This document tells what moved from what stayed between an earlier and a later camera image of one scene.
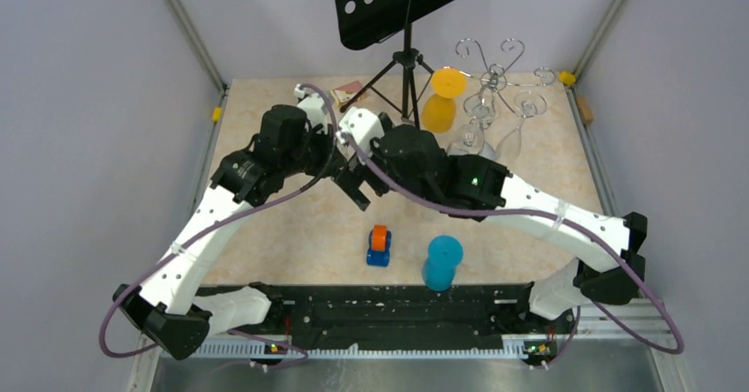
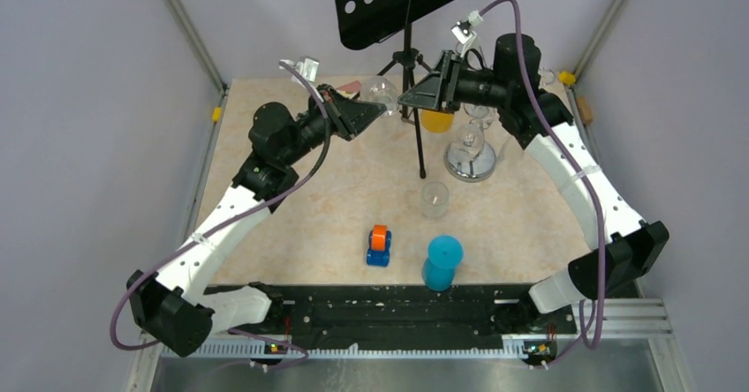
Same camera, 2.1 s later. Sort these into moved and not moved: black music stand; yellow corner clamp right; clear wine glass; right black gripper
Moved: right black gripper
Not moved: yellow corner clamp right; black music stand; clear wine glass
